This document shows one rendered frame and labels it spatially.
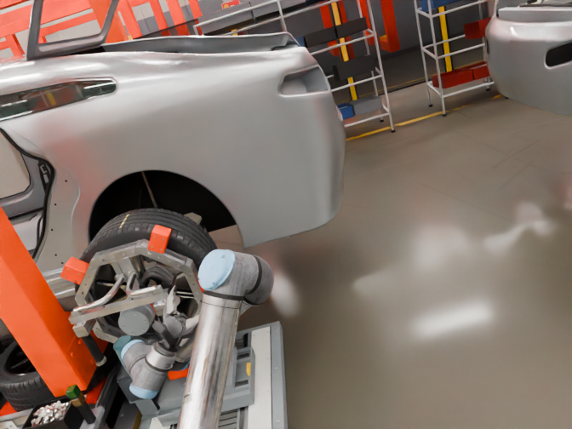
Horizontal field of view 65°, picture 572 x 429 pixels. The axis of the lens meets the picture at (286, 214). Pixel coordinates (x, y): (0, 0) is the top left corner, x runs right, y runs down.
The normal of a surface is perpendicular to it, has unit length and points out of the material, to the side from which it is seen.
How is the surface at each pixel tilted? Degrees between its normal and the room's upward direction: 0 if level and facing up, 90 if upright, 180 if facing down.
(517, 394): 0
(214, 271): 42
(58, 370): 90
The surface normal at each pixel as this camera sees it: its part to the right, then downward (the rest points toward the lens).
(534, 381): -0.28, -0.87
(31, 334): 0.04, 0.41
